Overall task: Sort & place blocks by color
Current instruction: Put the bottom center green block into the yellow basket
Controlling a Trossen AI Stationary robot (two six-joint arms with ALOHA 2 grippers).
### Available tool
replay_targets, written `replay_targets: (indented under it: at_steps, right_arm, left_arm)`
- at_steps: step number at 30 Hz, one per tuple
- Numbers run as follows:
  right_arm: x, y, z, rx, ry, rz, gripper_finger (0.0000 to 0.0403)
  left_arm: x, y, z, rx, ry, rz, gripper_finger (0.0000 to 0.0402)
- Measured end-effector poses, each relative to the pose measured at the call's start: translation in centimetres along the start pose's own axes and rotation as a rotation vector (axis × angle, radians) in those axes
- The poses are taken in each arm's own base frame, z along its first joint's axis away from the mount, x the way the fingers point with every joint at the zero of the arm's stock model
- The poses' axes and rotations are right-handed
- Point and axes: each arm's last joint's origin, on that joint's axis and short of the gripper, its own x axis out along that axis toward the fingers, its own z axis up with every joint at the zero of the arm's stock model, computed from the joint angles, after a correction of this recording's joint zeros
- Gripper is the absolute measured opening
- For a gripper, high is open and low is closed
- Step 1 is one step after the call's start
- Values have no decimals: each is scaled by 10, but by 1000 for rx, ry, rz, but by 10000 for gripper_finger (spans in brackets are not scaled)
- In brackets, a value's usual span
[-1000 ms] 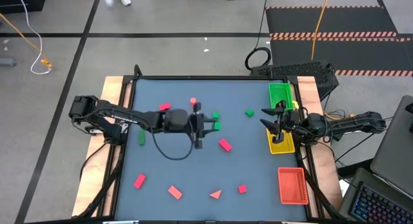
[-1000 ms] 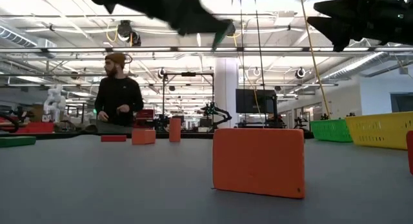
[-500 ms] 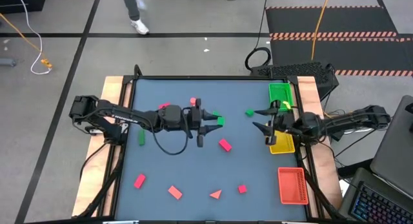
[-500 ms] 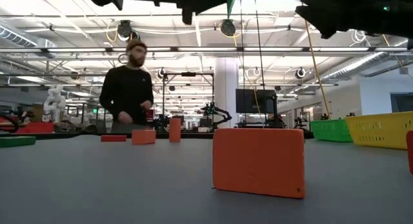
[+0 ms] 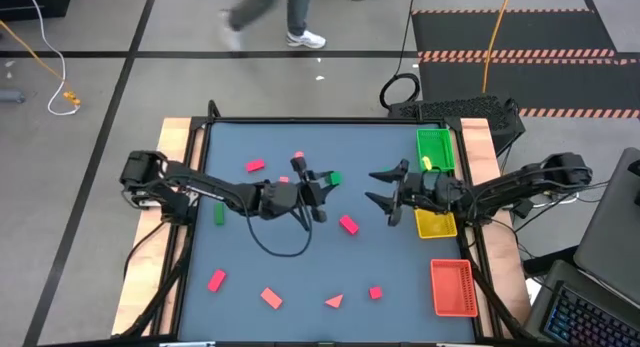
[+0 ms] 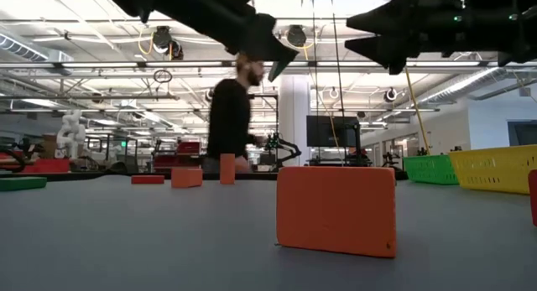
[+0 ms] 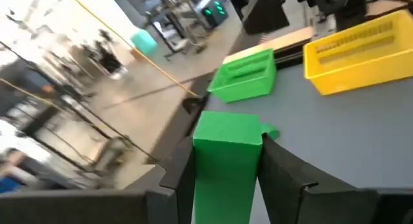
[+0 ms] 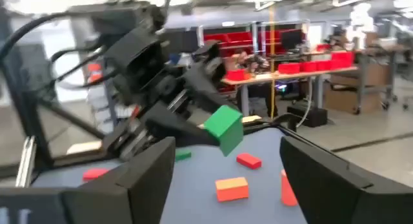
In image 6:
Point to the green plastic basket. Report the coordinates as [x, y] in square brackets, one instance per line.
[430, 169]

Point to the dark wall window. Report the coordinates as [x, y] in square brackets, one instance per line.
[524, 133]

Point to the red low bin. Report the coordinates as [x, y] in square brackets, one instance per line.
[46, 165]

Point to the white building column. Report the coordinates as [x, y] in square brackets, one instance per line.
[293, 115]

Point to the yellow plastic basket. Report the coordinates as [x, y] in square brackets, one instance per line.
[495, 169]

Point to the person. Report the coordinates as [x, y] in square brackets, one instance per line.
[228, 119]

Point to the long green block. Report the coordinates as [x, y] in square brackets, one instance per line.
[21, 184]

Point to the cardboard box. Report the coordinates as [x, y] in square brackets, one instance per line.
[49, 146]

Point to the orange narrow block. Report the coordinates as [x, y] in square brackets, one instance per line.
[227, 168]

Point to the grey air duct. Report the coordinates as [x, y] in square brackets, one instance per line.
[25, 50]
[461, 87]

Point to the black metal frame stand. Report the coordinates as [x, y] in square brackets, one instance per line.
[272, 96]

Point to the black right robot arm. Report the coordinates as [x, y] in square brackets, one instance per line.
[522, 27]

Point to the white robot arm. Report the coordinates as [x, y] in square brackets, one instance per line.
[71, 131]

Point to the orange rectangular block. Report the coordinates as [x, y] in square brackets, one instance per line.
[186, 178]

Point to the black monitor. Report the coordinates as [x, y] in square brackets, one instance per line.
[323, 131]

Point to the red cube block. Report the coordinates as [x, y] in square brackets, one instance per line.
[533, 199]

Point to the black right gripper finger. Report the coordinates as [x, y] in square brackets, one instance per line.
[386, 50]
[386, 16]

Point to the black table frame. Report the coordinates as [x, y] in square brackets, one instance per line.
[84, 176]

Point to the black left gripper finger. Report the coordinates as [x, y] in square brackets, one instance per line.
[264, 43]

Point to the orange triangular block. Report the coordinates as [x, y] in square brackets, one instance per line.
[335, 211]

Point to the red tool cart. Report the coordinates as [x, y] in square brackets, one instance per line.
[189, 148]

